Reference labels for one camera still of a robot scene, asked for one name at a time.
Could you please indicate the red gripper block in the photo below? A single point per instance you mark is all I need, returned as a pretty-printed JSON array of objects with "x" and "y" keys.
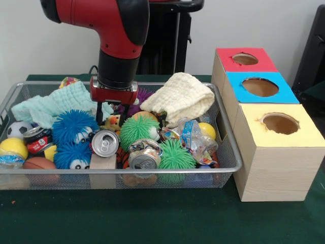
[{"x": 111, "y": 95}]

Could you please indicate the yellow duck plush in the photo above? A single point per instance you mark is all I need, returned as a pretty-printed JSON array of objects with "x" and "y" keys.
[{"x": 113, "y": 122}]

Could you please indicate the green spiky ball with eye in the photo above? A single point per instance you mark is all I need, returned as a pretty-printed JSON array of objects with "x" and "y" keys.
[{"x": 137, "y": 129}]

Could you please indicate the crushed printed drink can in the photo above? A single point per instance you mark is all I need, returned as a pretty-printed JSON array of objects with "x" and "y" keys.
[{"x": 143, "y": 161}]

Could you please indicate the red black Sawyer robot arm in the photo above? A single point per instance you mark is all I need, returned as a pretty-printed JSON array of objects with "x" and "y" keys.
[{"x": 114, "y": 25}]

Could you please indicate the silver mesh bin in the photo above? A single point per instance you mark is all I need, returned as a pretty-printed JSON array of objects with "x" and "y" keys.
[{"x": 177, "y": 184}]

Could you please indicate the wooden box with three holes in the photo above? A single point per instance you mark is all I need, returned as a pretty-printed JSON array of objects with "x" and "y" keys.
[{"x": 279, "y": 172}]

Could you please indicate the purple spiky monster toy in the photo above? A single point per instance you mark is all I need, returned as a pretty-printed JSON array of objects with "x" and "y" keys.
[{"x": 131, "y": 110}]

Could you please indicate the silver drink can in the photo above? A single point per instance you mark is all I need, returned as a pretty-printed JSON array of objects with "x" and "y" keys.
[{"x": 104, "y": 143}]

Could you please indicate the large blue spiky toy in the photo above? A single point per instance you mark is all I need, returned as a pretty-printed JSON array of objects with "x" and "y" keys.
[{"x": 71, "y": 125}]

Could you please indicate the small blue spiky toy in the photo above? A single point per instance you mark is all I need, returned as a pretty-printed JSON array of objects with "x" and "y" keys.
[{"x": 67, "y": 155}]

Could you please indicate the mint green waffle cloth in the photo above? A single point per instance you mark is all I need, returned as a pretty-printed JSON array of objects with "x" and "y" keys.
[{"x": 50, "y": 106}]

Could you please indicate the cream waffle cloth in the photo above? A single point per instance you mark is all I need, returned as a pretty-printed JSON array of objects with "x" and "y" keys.
[{"x": 182, "y": 96}]

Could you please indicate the plain green spiky ball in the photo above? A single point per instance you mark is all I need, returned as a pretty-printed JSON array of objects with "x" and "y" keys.
[{"x": 175, "y": 155}]

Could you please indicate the crushed clear plastic bottle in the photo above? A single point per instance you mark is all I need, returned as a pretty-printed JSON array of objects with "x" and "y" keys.
[{"x": 190, "y": 132}]

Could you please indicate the dark green table cloth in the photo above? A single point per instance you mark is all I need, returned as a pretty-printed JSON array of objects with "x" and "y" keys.
[{"x": 152, "y": 218}]

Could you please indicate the dark green side-table cloth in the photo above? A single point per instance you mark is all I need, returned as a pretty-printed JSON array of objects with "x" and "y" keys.
[{"x": 316, "y": 92}]

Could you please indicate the black upright panel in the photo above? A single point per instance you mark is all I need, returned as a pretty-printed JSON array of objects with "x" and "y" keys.
[{"x": 312, "y": 50}]

